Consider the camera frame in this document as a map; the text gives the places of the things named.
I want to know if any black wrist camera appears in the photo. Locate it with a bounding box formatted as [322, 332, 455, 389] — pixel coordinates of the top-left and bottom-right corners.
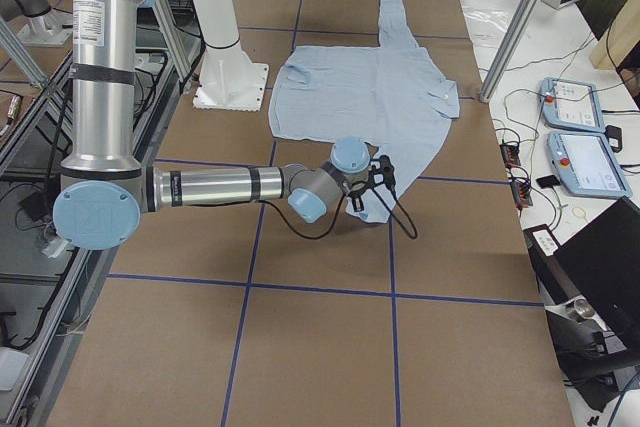
[372, 155, 396, 192]

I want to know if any clear plastic bag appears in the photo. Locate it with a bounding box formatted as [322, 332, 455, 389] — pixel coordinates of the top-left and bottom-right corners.
[462, 6, 512, 48]

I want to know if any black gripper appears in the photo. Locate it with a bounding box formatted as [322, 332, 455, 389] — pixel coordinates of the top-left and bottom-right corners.
[346, 179, 375, 212]

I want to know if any black laptop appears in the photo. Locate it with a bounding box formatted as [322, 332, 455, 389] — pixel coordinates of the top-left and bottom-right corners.
[524, 197, 639, 348]

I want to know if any white central pedestal column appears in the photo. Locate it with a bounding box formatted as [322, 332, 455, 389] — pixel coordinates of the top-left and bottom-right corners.
[192, 0, 269, 111]

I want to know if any upper blue teach pendant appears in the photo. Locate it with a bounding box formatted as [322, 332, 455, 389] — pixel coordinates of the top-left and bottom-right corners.
[540, 77, 605, 133]

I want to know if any blue teach pendant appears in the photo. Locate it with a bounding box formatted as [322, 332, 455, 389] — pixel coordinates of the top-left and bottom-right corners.
[540, 77, 605, 133]
[547, 130, 633, 199]

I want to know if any lower blue teach pendant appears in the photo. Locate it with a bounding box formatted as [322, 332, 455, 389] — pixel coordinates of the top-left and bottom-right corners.
[547, 130, 633, 199]

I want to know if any aluminium frame post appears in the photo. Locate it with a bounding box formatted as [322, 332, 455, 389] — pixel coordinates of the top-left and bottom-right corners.
[479, 0, 540, 103]

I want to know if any light blue button shirt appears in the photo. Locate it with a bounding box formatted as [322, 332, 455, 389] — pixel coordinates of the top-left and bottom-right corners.
[269, 0, 460, 194]

